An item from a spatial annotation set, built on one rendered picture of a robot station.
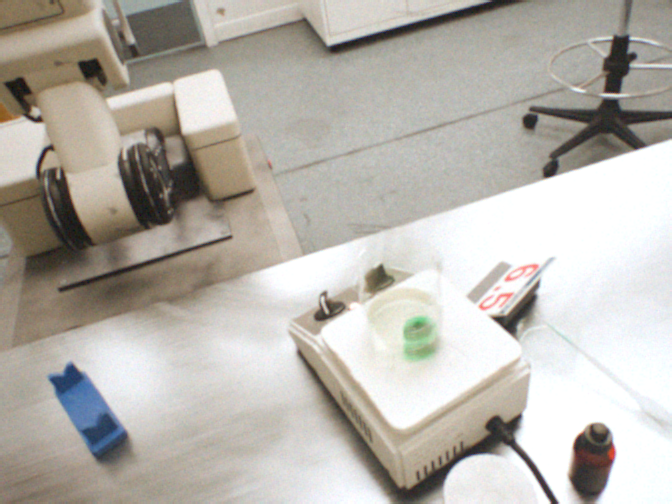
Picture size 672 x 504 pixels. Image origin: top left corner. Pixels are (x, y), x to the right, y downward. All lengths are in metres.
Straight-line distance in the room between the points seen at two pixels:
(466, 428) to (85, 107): 0.93
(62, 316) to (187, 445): 0.85
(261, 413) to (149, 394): 0.12
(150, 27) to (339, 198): 1.73
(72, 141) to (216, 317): 0.63
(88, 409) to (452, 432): 0.35
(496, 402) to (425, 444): 0.07
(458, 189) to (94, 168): 1.20
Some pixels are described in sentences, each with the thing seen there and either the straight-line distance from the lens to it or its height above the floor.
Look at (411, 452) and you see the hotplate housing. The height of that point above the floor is 0.81.
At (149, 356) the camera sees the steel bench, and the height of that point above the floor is 0.75.
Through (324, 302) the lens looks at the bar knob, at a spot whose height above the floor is 0.82.
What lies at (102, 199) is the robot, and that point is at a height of 0.62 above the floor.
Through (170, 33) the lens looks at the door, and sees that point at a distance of 3.43.
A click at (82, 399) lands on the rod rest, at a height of 0.76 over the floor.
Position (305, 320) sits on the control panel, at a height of 0.79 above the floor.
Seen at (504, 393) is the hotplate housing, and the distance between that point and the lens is 0.49.
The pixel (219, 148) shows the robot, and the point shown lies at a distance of 1.42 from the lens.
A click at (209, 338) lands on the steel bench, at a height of 0.75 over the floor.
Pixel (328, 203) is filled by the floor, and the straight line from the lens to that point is 2.01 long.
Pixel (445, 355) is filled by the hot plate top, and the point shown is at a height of 0.84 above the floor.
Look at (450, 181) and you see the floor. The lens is 2.04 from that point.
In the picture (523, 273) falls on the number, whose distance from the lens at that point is 0.62.
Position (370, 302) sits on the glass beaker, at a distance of 0.42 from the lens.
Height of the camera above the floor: 1.21
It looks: 42 degrees down
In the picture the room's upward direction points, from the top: 12 degrees counter-clockwise
